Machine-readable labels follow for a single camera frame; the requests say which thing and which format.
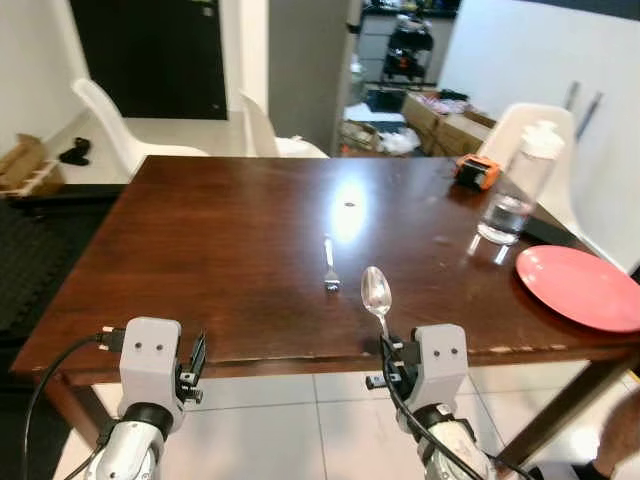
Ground silver metal spoon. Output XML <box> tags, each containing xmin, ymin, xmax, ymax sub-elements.
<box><xmin>361</xmin><ymin>266</ymin><xmax>394</xmax><ymax>343</ymax></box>

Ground brown wooden dining table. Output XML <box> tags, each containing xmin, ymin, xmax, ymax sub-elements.
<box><xmin>10</xmin><ymin>155</ymin><xmax>640</xmax><ymax>471</ymax></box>

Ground silver metal fork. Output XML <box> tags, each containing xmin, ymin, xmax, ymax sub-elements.
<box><xmin>323</xmin><ymin>236</ymin><xmax>342</xmax><ymax>293</ymax></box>

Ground person's bare leg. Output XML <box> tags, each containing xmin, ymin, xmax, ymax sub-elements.
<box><xmin>530</xmin><ymin>388</ymin><xmax>640</xmax><ymax>480</ymax></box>

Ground black foam floor mat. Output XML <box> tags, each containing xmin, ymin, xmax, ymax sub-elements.
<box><xmin>0</xmin><ymin>195</ymin><xmax>123</xmax><ymax>346</ymax></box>

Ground pink round plate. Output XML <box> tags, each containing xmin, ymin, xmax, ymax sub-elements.
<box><xmin>515</xmin><ymin>245</ymin><xmax>640</xmax><ymax>334</ymax></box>

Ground orange and black device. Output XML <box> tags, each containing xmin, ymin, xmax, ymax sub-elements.
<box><xmin>453</xmin><ymin>155</ymin><xmax>501</xmax><ymax>191</ymax></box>

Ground clear water bottle white lid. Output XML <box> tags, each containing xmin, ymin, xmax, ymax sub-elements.
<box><xmin>476</xmin><ymin>120</ymin><xmax>566</xmax><ymax>247</ymax></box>

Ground white plastic bag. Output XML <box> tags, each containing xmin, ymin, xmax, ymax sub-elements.
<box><xmin>274</xmin><ymin>135</ymin><xmax>329</xmax><ymax>159</ymax></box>

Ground black cloth item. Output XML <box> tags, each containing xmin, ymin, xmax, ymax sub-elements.
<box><xmin>58</xmin><ymin>137</ymin><xmax>93</xmax><ymax>167</ymax></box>

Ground brown cardboard boxes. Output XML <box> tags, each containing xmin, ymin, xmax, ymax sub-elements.
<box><xmin>403</xmin><ymin>91</ymin><xmax>497</xmax><ymax>157</ymax></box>

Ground white plastic chair tall back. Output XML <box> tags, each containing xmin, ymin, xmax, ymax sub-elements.
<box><xmin>478</xmin><ymin>103</ymin><xmax>626</xmax><ymax>271</ymax></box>

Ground light wooden crate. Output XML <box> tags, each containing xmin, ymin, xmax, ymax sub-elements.
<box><xmin>0</xmin><ymin>133</ymin><xmax>67</xmax><ymax>198</ymax></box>

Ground grey leaning pole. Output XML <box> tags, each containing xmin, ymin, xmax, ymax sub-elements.
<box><xmin>563</xmin><ymin>80</ymin><xmax>606</xmax><ymax>143</ymax></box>

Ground black wheeled cart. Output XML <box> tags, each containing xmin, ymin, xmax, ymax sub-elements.
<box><xmin>384</xmin><ymin>14</ymin><xmax>437</xmax><ymax>83</ymax></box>

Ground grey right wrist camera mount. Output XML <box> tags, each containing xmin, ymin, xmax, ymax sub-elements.
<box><xmin>411</xmin><ymin>324</ymin><xmax>469</xmax><ymax>409</ymax></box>

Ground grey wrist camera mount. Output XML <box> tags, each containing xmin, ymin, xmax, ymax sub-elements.
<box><xmin>411</xmin><ymin>324</ymin><xmax>469</xmax><ymax>409</ymax></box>
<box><xmin>119</xmin><ymin>317</ymin><xmax>184</xmax><ymax>407</ymax></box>

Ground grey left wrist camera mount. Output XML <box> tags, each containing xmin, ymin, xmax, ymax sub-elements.
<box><xmin>119</xmin><ymin>317</ymin><xmax>184</xmax><ymax>407</ymax></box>

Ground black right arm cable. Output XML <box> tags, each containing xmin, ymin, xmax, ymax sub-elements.
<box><xmin>380</xmin><ymin>345</ymin><xmax>533</xmax><ymax>480</ymax></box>

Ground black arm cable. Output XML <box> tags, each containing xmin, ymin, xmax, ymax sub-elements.
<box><xmin>21</xmin><ymin>329</ymin><xmax>125</xmax><ymax>480</ymax></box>
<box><xmin>380</xmin><ymin>345</ymin><xmax>533</xmax><ymax>480</ymax></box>

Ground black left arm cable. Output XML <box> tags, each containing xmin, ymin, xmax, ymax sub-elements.
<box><xmin>21</xmin><ymin>329</ymin><xmax>125</xmax><ymax>480</ymax></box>

